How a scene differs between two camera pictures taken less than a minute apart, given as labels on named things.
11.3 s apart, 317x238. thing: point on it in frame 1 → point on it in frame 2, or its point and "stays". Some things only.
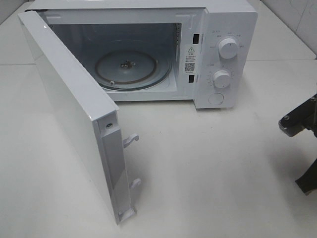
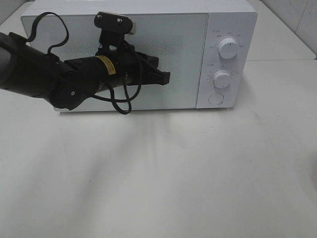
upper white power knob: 228,48 stays
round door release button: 216,98 stays
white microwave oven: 93,118 → 180,40
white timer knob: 221,79 stays
